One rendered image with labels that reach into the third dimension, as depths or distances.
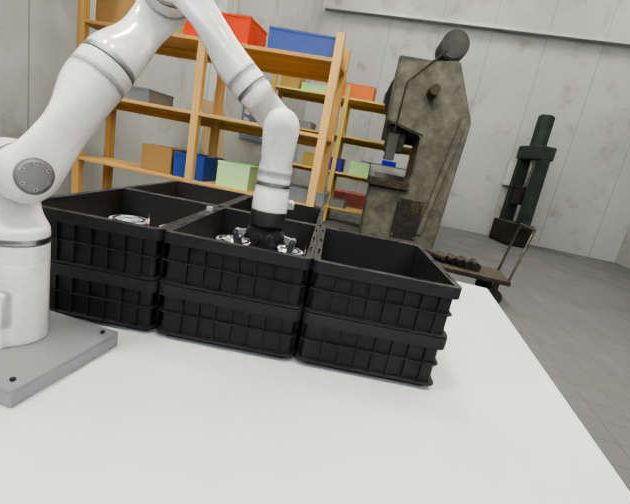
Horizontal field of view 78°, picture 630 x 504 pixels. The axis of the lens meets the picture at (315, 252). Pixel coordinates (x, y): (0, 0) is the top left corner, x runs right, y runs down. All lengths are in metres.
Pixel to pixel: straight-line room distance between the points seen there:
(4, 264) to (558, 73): 11.16
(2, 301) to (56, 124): 0.29
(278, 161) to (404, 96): 4.92
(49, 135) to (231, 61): 0.33
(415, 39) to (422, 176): 5.89
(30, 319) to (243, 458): 0.43
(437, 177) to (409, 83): 1.32
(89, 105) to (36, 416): 0.47
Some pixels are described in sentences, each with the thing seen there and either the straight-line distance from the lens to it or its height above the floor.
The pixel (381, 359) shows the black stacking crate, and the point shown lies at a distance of 0.84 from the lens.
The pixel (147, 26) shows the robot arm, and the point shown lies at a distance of 0.87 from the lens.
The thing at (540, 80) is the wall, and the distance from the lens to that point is 11.23.
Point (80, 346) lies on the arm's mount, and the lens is 0.80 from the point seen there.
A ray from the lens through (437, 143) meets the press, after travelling 5.78.
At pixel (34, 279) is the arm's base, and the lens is 0.78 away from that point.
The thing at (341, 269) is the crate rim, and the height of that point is 0.92.
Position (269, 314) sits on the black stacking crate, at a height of 0.80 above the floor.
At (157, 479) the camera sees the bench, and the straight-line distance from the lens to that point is 0.59.
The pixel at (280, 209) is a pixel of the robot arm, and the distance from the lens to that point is 0.80.
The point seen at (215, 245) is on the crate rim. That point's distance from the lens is 0.78.
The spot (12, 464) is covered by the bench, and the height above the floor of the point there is 0.70.
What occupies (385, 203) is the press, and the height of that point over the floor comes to 0.66.
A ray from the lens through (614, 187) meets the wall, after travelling 11.66.
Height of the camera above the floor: 1.12
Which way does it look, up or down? 14 degrees down
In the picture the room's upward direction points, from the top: 11 degrees clockwise
